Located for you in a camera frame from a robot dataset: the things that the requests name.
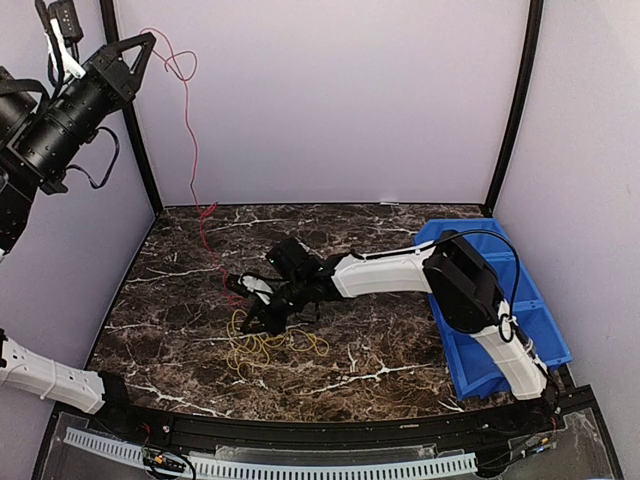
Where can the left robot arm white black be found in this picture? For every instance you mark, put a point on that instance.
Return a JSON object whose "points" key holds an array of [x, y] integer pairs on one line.
{"points": [[40, 136]]}

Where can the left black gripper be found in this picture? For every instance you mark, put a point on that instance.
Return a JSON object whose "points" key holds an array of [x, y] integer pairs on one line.
{"points": [[120, 80]]}

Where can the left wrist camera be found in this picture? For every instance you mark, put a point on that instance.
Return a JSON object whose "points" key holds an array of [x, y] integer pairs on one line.
{"points": [[63, 33]]}

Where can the right black frame post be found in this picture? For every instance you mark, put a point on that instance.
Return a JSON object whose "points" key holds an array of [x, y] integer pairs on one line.
{"points": [[516, 111]]}

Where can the left black frame post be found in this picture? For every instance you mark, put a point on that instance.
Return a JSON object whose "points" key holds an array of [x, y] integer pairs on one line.
{"points": [[109, 21]]}

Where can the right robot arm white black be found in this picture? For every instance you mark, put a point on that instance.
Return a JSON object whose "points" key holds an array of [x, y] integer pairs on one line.
{"points": [[465, 287]]}

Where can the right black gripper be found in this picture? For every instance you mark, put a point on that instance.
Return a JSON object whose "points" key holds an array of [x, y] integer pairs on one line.
{"points": [[273, 322]]}

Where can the black front rail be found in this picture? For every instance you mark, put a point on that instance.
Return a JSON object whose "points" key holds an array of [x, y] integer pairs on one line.
{"points": [[477, 430]]}

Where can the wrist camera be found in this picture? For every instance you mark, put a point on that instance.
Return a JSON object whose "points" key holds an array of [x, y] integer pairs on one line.
{"points": [[249, 284], [63, 33]]}

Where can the white slotted cable duct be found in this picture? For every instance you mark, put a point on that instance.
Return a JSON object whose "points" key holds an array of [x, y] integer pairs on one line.
{"points": [[237, 466]]}

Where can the black frame post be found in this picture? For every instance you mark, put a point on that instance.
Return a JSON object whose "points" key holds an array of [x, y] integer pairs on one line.
{"points": [[109, 21], [516, 111]]}

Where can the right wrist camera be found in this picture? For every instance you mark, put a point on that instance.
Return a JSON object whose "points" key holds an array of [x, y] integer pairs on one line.
{"points": [[249, 284]]}

